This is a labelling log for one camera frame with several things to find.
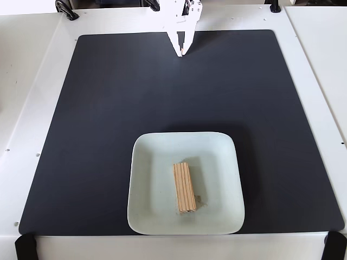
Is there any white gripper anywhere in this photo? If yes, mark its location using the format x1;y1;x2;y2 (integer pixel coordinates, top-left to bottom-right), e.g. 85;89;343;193
158;0;204;58

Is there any plywood wooden block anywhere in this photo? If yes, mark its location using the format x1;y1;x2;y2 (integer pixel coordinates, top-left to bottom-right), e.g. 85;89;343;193
173;162;197;216

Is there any pale square plate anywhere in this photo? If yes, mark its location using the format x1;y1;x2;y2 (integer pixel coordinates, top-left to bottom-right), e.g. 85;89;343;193
126;131;246;236

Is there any black base clamp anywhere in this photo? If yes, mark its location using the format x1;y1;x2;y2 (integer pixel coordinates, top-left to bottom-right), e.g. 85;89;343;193
143;0;160;12

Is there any black rubber mat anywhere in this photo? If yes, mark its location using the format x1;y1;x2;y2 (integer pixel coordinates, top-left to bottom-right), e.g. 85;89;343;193
18;29;345;236

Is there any black table clamp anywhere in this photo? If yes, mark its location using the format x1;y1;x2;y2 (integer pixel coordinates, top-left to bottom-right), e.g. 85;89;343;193
55;0;79;21
264;0;282;13

